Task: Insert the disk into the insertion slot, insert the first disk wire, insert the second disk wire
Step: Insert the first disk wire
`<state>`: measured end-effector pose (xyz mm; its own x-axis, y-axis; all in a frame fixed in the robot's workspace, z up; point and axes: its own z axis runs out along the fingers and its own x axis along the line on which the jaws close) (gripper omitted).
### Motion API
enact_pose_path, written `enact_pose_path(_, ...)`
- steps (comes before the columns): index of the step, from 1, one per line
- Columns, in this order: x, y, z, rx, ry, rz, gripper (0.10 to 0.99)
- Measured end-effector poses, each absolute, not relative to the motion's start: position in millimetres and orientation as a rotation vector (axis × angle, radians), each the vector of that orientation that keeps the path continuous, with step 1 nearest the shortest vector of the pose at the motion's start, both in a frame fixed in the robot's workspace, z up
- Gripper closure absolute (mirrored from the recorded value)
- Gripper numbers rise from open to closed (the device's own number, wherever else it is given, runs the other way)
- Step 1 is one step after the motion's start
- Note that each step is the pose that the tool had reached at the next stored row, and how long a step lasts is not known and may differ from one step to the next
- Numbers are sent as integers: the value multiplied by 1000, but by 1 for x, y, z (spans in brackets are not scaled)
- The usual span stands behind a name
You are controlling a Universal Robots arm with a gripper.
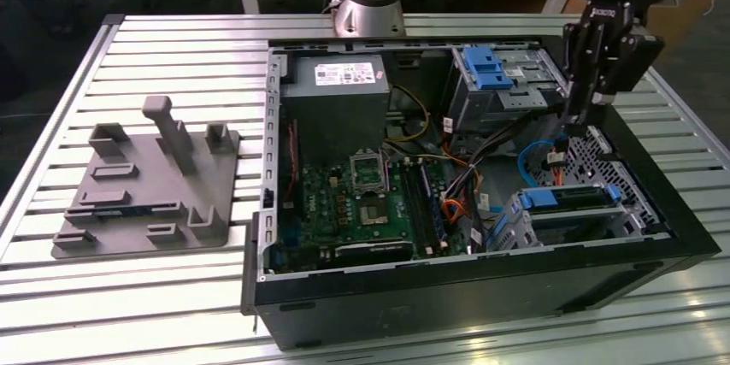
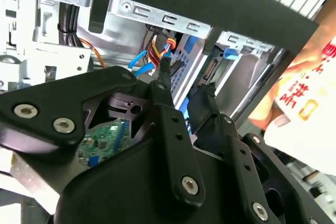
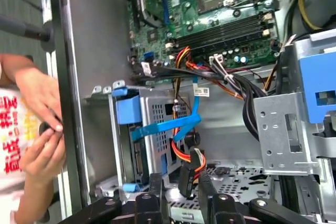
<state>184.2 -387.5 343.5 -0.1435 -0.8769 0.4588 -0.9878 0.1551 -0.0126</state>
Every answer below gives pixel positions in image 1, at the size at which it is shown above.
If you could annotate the metal disk bay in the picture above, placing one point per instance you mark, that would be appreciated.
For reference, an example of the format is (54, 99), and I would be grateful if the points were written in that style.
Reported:
(571, 228)

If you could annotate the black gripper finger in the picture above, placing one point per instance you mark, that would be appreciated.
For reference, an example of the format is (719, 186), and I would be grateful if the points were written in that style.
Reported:
(584, 66)
(636, 61)

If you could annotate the black graphics card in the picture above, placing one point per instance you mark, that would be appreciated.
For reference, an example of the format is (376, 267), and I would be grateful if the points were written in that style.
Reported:
(372, 251)

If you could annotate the grey power supply unit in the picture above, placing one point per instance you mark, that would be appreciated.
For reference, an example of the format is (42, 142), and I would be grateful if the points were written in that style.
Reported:
(337, 121)

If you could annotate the black PC case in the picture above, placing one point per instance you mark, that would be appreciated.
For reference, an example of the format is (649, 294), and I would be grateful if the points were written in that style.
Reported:
(457, 305)

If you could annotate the CPU socket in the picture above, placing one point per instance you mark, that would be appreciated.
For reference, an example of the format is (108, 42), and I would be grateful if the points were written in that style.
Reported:
(376, 214)

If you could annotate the black table corner cap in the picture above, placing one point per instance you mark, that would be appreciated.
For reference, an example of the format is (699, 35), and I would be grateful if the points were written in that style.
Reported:
(113, 19)

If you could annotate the blue drive carrier latch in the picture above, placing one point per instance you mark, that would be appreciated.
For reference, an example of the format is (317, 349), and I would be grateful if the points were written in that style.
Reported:
(485, 68)

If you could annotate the hard disk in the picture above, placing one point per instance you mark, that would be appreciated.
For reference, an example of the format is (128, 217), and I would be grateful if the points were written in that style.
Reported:
(543, 199)

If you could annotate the green motherboard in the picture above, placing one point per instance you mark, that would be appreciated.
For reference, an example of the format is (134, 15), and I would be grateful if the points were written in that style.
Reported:
(320, 211)

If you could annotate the metal drive cage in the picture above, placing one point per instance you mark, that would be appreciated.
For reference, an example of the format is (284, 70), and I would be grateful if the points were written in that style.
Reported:
(485, 108)

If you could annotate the black RAM slot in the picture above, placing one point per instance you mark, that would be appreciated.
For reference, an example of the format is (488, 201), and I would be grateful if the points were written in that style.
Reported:
(424, 207)
(417, 207)

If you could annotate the grey parts rack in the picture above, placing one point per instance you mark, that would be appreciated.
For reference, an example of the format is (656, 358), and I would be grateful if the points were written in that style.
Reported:
(144, 194)

